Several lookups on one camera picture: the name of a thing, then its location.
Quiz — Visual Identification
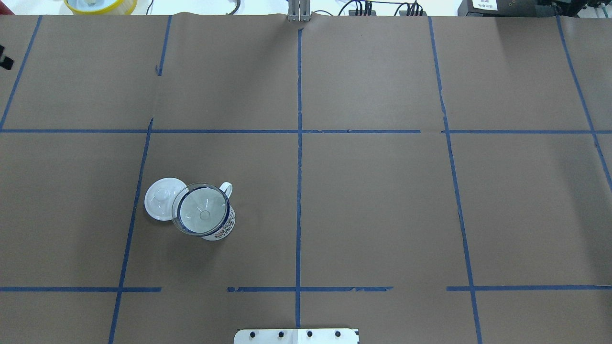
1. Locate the white enamel mug lid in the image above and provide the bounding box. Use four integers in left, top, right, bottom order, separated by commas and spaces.
144, 178, 186, 221

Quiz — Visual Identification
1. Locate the clear glass funnel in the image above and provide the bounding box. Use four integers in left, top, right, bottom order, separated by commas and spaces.
171, 183, 231, 237

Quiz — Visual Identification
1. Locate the yellow tape roll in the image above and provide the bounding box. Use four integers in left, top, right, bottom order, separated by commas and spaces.
63, 0, 138, 15

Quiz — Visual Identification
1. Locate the white enamel mug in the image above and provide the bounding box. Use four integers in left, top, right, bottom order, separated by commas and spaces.
175, 182, 236, 241

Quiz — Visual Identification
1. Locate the brown paper table cover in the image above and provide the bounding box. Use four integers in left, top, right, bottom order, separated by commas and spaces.
1, 13, 611, 344

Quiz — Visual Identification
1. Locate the black box with label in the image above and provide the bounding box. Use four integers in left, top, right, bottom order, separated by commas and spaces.
457, 0, 538, 17

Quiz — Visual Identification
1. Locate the aluminium frame post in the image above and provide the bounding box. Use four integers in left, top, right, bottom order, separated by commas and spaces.
287, 0, 312, 22

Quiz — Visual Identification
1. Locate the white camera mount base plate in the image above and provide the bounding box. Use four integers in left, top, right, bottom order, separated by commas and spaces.
233, 327, 360, 344

